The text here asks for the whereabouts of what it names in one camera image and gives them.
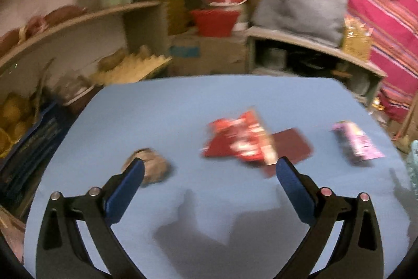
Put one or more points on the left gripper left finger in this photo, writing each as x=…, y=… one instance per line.
x=61, y=252

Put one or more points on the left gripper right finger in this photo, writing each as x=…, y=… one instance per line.
x=358, y=251

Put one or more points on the pink snack wrapper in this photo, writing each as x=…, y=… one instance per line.
x=354, y=142

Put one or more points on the red snack wrapper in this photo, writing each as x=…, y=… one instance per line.
x=244, y=138

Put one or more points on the dark blue plastic crate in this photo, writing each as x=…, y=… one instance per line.
x=23, y=168

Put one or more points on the light blue laundry basket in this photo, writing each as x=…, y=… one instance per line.
x=412, y=165

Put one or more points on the brown crumpled paper ball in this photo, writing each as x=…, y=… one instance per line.
x=156, y=168

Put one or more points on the dark red square wrapper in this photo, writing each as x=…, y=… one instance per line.
x=290, y=143

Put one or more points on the blue table cloth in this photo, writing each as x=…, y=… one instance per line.
x=218, y=218

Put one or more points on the yellow egg carton tray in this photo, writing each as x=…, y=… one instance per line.
x=132, y=69

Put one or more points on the yellow utensil holder basket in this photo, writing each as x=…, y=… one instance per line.
x=357, y=40

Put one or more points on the low wooden shelf unit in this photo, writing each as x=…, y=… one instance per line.
x=279, y=53

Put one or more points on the cardboard box under basin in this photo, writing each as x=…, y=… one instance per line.
x=195, y=55

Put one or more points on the tall wooden shelf unit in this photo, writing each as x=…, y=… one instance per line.
x=76, y=44

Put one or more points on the grey fabric cover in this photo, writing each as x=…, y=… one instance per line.
x=318, y=20

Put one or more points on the red plastic basin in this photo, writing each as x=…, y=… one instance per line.
x=214, y=22

